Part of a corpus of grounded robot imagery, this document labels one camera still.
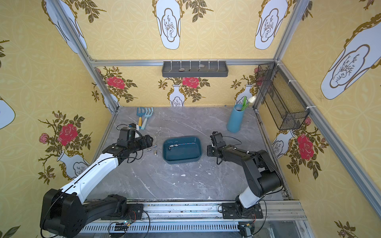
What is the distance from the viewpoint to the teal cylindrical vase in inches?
36.3

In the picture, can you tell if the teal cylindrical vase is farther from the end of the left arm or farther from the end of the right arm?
the end of the left arm

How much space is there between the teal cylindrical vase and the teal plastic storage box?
0.25m

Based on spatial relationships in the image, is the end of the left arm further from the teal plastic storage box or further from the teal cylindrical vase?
the teal cylindrical vase

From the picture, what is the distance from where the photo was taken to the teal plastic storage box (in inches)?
36.4
